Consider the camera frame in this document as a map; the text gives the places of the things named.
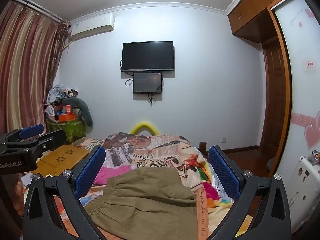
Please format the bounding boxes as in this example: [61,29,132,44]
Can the wooden lap desk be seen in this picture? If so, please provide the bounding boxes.
[32,145,89,177]

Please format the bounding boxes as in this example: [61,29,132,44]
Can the small black wall monitor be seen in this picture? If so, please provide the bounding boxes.
[132,72,163,94]

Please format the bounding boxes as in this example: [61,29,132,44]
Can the wooden wardrobe cabinet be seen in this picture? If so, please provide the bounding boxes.
[228,0,277,43]

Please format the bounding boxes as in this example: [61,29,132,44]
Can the white air conditioner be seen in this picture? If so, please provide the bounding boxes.
[71,13,115,41]

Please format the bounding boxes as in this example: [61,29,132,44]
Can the olive green pants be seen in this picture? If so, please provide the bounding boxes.
[85,167,197,239]

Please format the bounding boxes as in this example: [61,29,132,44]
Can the green storage basket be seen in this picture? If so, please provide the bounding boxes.
[46,118,86,144]

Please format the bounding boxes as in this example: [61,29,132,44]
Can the white plastic stool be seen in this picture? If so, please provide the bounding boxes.
[286,150,319,233]

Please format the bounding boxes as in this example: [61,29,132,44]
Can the orange box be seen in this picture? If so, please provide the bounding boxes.
[59,113,76,122]

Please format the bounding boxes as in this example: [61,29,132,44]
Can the wooden door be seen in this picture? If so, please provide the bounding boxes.
[260,37,286,159]

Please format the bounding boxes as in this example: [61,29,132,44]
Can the wall mounted black television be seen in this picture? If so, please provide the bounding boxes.
[121,41,175,72]

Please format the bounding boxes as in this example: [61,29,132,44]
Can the striped red curtain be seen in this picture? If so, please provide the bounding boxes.
[1,1,69,134]

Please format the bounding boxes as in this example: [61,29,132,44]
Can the pink folded garment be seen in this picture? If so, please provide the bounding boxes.
[93,165,131,185]

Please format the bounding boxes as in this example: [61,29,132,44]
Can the printed newspaper pattern blanket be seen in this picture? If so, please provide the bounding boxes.
[66,132,234,239]

